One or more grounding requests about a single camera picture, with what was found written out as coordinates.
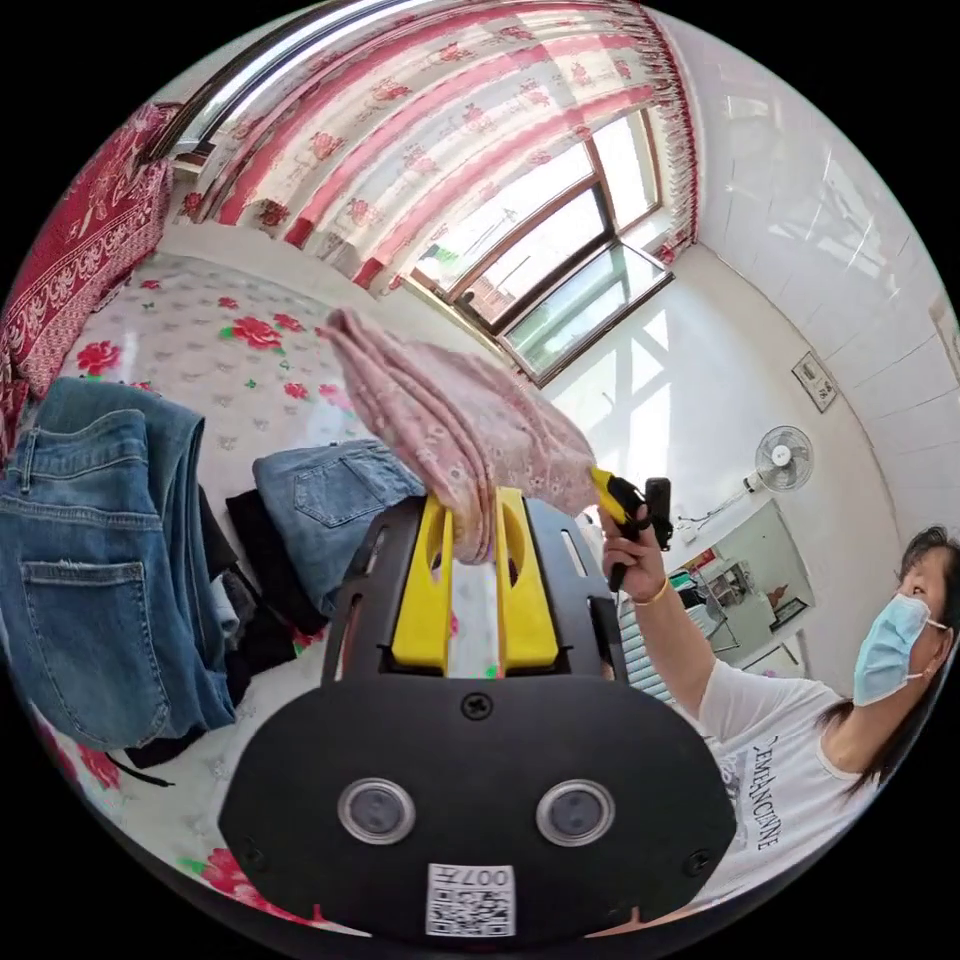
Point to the pink floral curtain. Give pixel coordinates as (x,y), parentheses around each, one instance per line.
(420,127)

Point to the bed with floral sheet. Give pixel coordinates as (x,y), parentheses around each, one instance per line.
(187,330)

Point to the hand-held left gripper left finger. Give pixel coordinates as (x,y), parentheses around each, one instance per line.
(424,600)

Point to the person's right hand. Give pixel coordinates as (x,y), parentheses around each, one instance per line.
(639,566)

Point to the red patterned cloth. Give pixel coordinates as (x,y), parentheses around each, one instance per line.
(82,232)

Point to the pile of clothes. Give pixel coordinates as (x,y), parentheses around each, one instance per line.
(97,555)

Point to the person's body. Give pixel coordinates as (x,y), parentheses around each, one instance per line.
(810,750)

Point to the pink floral long pants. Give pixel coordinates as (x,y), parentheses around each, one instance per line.
(450,427)

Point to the window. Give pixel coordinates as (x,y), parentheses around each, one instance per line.
(555,255)

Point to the person's right forearm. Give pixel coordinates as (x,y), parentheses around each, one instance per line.
(675,645)

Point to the white wall fan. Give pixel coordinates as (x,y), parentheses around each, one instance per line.
(781,457)

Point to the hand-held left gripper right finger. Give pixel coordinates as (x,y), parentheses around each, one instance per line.
(527,600)

